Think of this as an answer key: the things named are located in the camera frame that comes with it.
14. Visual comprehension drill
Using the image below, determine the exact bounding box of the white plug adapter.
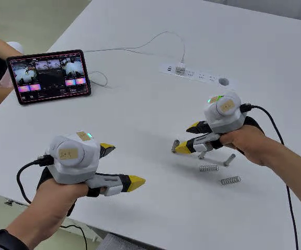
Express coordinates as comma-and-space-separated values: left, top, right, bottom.
175, 61, 186, 76

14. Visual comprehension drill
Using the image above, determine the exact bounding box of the black tablet with lit screen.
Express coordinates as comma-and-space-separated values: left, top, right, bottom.
6, 49, 92, 106

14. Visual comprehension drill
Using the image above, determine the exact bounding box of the short metal pin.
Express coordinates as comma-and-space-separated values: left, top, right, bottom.
223, 153, 237, 167

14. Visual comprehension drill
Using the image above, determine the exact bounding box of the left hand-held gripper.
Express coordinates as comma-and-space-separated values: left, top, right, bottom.
45, 131, 146, 197

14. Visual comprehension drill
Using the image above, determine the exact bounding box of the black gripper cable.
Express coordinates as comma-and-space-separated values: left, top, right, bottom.
16, 154, 89, 250
240, 103, 300, 250

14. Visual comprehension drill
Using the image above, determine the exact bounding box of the black wristwatch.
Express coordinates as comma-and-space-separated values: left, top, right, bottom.
0, 229, 29, 250

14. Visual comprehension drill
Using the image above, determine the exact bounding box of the white rounded object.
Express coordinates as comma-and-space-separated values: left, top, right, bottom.
6, 41, 24, 55

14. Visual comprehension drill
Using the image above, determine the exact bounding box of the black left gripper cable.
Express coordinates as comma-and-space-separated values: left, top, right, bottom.
16, 154, 89, 250

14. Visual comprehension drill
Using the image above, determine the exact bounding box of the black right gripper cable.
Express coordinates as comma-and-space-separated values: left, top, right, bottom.
240, 103, 300, 250

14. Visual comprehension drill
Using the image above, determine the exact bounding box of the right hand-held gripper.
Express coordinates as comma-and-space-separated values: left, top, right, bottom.
174, 91, 246, 154

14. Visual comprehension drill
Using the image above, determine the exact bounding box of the person's right hand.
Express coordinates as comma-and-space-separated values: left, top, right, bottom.
209, 116, 269, 166

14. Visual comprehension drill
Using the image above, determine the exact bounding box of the person's left hand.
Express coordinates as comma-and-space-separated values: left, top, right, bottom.
22, 166, 108, 235

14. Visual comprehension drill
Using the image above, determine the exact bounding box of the person's left forearm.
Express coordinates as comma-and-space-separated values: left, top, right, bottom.
0, 212, 62, 250

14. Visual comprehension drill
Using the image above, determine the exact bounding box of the thin white charging cable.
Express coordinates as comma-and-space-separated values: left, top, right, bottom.
84, 31, 186, 89

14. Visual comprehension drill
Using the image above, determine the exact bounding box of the white power strip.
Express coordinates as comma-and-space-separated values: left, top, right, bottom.
158, 63, 231, 88

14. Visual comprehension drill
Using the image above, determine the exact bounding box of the person's right forearm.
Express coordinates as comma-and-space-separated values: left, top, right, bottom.
259, 137, 301, 217

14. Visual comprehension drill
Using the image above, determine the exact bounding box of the grey mesh chair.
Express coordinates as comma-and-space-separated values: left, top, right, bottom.
97, 232, 154, 250

